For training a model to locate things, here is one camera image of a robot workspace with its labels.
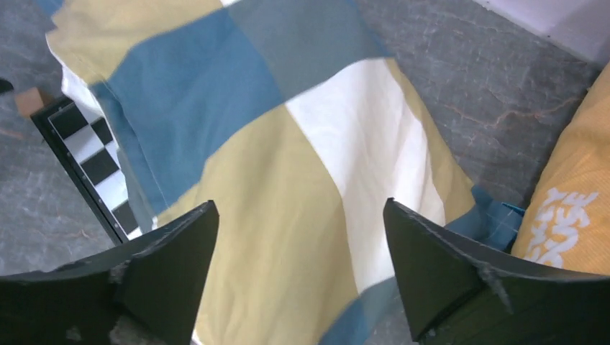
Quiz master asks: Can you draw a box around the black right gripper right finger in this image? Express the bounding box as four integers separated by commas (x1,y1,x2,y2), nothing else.
383,199,609,344

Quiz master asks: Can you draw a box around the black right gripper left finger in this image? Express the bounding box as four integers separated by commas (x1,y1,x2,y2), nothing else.
1,201,219,344

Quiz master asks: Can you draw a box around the blue beige checkered pillowcase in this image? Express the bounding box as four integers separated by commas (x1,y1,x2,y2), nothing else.
40,1,522,344

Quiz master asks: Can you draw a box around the yellow Mickey Mouse pillow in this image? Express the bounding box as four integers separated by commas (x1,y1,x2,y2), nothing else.
511,67,609,275

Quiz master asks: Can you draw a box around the black white checkerboard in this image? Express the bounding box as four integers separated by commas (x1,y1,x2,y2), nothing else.
31,96,142,244

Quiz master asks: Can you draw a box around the small wooden letter cube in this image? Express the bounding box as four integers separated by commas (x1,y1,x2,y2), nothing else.
14,87,54,119

